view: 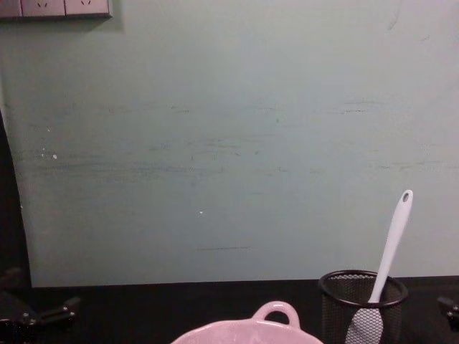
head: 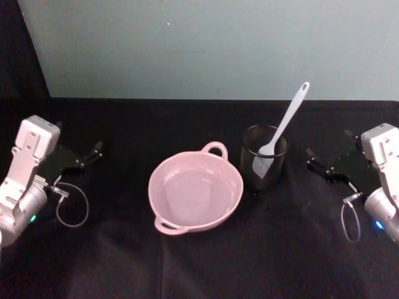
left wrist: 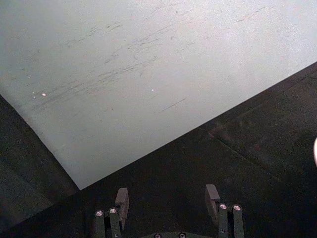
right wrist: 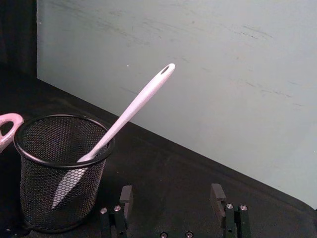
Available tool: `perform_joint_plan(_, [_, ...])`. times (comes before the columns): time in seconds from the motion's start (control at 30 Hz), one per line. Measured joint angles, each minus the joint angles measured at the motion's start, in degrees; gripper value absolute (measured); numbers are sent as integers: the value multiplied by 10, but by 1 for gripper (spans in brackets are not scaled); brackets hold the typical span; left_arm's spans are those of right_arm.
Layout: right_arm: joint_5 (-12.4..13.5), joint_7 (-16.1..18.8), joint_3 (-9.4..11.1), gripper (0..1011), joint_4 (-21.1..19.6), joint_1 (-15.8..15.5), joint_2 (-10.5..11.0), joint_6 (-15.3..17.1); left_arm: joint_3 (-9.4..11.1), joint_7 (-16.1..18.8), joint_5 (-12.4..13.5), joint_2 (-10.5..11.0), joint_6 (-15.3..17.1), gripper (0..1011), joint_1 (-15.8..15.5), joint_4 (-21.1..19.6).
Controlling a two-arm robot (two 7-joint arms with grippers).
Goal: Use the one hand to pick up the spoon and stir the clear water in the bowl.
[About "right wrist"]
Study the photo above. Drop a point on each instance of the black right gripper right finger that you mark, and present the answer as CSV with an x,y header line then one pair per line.
x,y
223,208

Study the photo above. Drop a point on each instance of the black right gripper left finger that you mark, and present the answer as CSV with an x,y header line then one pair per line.
x,y
123,208

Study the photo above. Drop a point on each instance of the black table cloth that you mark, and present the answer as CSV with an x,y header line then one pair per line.
x,y
173,173

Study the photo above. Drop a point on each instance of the white plastic knife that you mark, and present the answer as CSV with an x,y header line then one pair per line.
x,y
138,99

